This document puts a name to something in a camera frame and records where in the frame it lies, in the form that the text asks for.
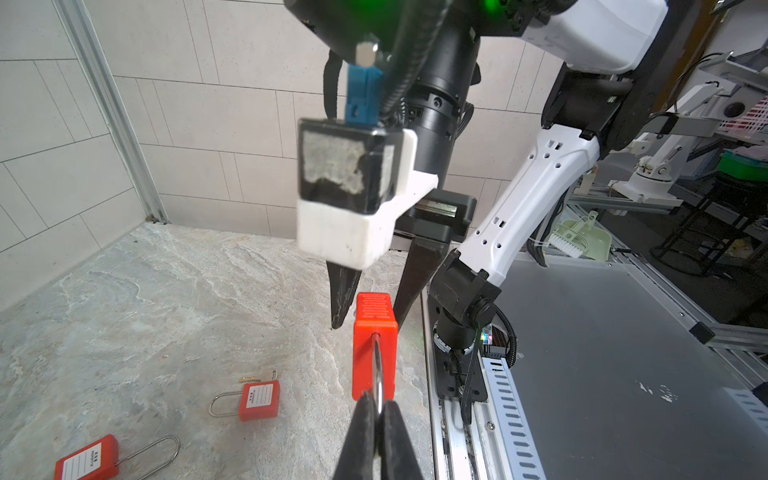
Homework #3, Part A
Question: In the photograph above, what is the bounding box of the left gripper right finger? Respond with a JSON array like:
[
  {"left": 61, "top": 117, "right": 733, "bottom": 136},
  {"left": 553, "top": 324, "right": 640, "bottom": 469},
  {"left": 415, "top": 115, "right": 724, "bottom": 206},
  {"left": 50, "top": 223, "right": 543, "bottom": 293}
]
[{"left": 380, "top": 400, "right": 423, "bottom": 480}]

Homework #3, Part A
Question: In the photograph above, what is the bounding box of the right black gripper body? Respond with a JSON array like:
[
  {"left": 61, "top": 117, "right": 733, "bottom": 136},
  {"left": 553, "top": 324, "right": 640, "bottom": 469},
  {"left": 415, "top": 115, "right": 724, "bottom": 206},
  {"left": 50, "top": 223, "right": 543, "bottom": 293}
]
[{"left": 390, "top": 23, "right": 480, "bottom": 242}]

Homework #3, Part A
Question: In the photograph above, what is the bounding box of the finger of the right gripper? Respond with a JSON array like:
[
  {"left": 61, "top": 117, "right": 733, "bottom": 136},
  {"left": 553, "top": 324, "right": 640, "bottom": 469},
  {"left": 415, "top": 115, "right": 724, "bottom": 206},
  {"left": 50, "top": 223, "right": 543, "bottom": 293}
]
[
  {"left": 393, "top": 237, "right": 450, "bottom": 328},
  {"left": 326, "top": 261, "right": 362, "bottom": 330}
]

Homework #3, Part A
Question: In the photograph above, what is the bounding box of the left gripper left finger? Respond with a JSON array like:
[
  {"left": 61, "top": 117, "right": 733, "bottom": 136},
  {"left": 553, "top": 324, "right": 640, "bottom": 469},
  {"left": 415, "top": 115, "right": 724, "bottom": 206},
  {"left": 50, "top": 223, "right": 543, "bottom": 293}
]
[{"left": 332, "top": 392, "right": 378, "bottom": 480}]

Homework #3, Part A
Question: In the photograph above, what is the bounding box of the red padlock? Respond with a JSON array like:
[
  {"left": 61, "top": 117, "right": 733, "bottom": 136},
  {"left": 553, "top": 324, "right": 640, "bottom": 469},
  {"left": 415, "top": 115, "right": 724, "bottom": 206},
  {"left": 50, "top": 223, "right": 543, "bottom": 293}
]
[
  {"left": 53, "top": 434, "right": 181, "bottom": 480},
  {"left": 352, "top": 292, "right": 399, "bottom": 414},
  {"left": 208, "top": 370, "right": 281, "bottom": 422}
]

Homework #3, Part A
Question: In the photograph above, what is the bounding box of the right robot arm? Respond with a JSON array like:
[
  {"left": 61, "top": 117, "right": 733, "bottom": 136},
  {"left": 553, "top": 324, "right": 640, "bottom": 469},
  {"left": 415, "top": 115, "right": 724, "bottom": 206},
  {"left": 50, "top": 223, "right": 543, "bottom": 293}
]
[{"left": 286, "top": 1, "right": 702, "bottom": 356}]

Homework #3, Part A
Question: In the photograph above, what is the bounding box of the green dustpan with brush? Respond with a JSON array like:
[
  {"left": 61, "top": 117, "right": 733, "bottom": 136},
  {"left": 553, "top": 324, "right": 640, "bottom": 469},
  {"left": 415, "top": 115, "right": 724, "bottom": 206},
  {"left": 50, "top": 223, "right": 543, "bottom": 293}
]
[{"left": 546, "top": 211, "right": 612, "bottom": 262}]

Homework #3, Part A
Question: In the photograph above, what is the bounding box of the background white robot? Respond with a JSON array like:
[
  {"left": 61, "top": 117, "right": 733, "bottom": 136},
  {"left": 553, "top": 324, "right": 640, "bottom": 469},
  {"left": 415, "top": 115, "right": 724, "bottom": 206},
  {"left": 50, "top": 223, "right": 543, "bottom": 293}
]
[{"left": 608, "top": 47, "right": 767, "bottom": 209}]

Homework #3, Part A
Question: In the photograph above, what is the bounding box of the aluminium mounting rail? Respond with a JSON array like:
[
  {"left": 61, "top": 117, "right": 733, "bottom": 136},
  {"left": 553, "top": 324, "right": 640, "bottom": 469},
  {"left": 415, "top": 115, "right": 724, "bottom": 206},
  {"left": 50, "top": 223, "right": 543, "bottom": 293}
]
[{"left": 420, "top": 288, "right": 491, "bottom": 480}]

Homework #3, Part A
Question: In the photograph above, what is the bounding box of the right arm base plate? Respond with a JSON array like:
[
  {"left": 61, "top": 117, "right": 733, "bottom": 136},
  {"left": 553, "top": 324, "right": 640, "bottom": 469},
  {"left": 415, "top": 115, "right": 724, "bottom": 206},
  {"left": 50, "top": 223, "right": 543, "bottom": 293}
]
[{"left": 433, "top": 334, "right": 488, "bottom": 402}]

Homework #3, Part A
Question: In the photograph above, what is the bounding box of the white slotted cable duct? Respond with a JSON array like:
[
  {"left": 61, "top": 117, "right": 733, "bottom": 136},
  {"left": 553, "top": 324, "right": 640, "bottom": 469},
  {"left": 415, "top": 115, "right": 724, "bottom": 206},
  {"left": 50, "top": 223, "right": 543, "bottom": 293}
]
[{"left": 482, "top": 357, "right": 546, "bottom": 479}]

